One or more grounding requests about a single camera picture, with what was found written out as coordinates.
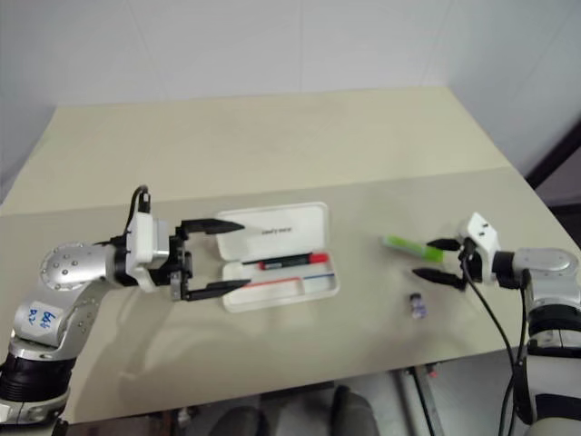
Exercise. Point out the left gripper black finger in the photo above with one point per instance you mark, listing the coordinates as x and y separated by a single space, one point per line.
213 225
218 289

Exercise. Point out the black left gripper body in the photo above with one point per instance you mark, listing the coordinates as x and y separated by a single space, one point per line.
180 259

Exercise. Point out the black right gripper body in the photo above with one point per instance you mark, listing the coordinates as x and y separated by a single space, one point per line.
472 265

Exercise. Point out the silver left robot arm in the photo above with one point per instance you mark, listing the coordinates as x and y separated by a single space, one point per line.
63 269

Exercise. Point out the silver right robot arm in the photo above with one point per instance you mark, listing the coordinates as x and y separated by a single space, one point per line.
547 263

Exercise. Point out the green marker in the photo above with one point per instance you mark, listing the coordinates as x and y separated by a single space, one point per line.
408 247

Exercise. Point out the white plastic pencil case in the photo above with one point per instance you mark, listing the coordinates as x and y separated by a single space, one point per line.
290 214

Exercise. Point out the red and black marker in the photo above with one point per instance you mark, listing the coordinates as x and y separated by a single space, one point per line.
318 258

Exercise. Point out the small dark purple cap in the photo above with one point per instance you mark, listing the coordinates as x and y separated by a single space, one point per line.
418 307

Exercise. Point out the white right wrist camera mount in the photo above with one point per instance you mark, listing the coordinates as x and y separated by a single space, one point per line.
483 236

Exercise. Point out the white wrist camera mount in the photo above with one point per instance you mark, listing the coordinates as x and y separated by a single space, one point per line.
138 240
483 236

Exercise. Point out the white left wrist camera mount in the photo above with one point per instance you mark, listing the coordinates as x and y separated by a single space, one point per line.
138 240

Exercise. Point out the grey metal table frame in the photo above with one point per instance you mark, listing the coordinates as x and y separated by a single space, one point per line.
420 399

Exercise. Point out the dark door frame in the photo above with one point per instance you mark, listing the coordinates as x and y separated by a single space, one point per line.
556 159

